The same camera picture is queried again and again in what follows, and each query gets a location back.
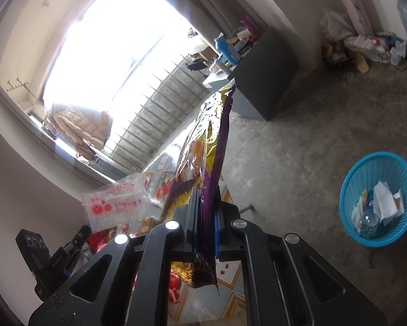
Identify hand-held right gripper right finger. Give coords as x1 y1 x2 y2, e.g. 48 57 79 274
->
214 185 384 326

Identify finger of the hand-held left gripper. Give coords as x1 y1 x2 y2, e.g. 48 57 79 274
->
59 225 92 274

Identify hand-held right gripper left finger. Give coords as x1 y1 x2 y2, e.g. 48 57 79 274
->
28 190 204 326

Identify red printed plastic bag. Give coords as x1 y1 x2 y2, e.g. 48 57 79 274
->
82 173 153 233

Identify purple gold snack bag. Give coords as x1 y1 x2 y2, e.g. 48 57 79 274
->
157 80 238 289

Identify clear plastic bottle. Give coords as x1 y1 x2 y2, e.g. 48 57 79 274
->
356 209 382 239

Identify blue plastic mesh basket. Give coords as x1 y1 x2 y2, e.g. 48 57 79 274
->
339 152 407 248

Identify white cardboard box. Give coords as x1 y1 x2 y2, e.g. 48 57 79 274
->
371 181 406 226

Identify fruit print tablecloth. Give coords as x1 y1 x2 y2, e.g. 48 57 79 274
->
135 143 248 325

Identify grey slatted railing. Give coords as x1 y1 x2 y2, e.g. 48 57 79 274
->
111 58 214 172

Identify beige quilted jacket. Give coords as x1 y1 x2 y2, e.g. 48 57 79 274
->
50 101 115 160

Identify crumpled paper wrapper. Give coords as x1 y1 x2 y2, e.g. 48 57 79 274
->
351 190 374 218

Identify black box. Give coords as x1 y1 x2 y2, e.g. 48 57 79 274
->
186 59 207 72

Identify grey cabinet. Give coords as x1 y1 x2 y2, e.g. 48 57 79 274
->
203 29 299 121

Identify brown cardboard box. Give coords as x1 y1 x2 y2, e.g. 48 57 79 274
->
198 46 218 62

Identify blue bottle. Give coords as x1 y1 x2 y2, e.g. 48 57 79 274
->
214 33 240 63

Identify pile of small household items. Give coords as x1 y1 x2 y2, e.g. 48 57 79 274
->
229 27 262 55

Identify large window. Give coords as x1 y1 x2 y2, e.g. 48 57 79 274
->
42 0 190 164

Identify purple cup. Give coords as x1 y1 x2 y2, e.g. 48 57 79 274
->
241 17 258 36

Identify dark snack box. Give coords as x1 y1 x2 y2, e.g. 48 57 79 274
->
322 41 348 67

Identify grey curtain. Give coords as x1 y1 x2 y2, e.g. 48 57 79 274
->
179 0 292 38

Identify white plastic bag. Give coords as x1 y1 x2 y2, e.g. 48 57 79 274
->
318 7 355 39

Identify pile of mixed wrappers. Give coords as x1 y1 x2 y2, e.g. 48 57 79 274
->
344 30 407 73

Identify pink patterned roll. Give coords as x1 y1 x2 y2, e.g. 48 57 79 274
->
326 0 372 33

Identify wall hook rack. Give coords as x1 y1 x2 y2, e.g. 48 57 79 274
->
6 80 29 92

